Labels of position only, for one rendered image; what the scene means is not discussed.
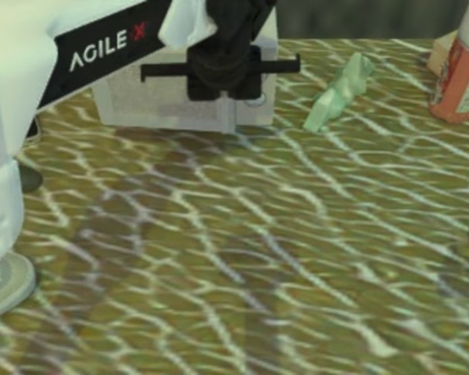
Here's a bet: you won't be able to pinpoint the white box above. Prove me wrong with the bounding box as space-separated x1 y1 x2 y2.
91 6 280 134

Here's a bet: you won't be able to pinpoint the beige block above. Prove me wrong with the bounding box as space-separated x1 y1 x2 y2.
425 31 460 77

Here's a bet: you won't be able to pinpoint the orange and white bottle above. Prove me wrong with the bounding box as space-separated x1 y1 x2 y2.
427 0 469 125

